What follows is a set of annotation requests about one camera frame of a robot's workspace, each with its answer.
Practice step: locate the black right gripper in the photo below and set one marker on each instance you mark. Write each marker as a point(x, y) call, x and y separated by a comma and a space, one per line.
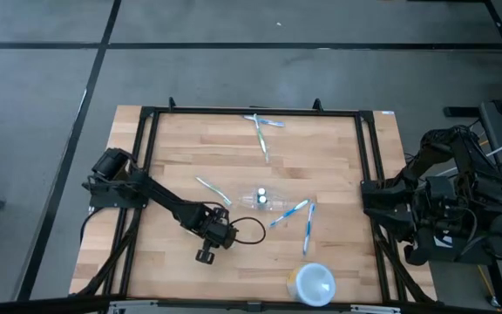
point(434, 218)

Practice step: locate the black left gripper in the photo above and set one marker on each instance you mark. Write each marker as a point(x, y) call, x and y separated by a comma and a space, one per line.
point(218, 231)

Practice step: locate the green white toothbrush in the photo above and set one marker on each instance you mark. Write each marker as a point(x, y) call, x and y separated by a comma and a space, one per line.
point(214, 191)
point(261, 140)

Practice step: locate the teal mouthwash bottle white cap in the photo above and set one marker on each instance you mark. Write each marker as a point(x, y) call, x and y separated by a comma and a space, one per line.
point(261, 191)
point(262, 199)

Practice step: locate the blue white toothbrush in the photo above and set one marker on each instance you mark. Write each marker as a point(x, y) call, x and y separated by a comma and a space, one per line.
point(273, 122)
point(289, 213)
point(308, 229)

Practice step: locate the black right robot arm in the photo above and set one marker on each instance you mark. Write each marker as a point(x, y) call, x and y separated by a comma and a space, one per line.
point(442, 144)

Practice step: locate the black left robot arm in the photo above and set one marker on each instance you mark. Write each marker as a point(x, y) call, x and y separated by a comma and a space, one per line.
point(164, 198)

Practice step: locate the clear acrylic organizer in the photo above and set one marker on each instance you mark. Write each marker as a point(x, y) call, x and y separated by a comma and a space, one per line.
point(281, 202)

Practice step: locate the white label sticker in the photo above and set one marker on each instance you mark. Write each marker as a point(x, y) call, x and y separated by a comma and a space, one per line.
point(388, 112)

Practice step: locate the white plastic cup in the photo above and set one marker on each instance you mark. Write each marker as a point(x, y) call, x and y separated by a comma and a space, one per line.
point(314, 285)

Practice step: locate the black flat floor bar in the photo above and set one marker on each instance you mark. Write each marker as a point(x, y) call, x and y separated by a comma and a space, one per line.
point(460, 111)

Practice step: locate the black aluminium table frame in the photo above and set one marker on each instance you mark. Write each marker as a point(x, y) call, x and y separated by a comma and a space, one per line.
point(190, 111)

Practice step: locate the black camera mount beam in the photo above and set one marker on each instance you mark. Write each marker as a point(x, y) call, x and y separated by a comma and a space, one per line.
point(37, 305)

